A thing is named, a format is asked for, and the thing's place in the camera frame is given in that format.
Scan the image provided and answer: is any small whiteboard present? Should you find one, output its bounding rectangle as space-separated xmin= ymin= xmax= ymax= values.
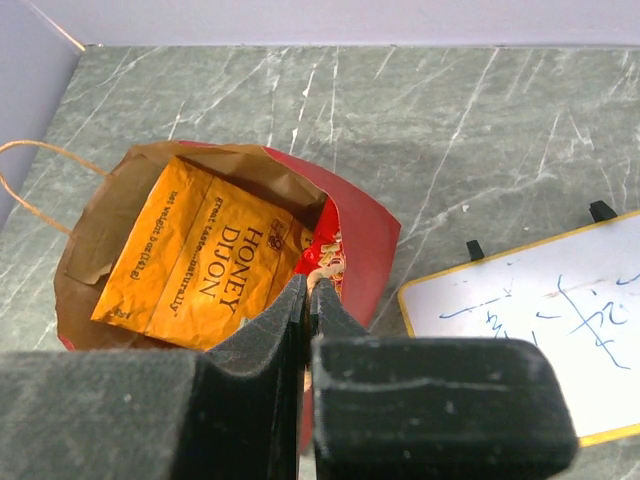
xmin=398 ymin=212 xmax=639 ymax=446

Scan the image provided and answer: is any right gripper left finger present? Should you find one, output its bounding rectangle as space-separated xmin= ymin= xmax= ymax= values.
xmin=1 ymin=275 xmax=307 ymax=479

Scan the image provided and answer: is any red cheetos bag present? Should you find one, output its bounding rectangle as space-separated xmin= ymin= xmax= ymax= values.
xmin=294 ymin=198 xmax=346 ymax=298

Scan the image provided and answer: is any red paper bag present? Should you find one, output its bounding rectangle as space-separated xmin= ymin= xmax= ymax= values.
xmin=0 ymin=139 xmax=403 ymax=471

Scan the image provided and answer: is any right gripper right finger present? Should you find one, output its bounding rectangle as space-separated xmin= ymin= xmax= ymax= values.
xmin=308 ymin=278 xmax=579 ymax=479

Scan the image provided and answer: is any orange honey dijon chip bag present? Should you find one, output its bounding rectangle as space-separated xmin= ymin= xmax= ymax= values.
xmin=91 ymin=157 xmax=312 ymax=350

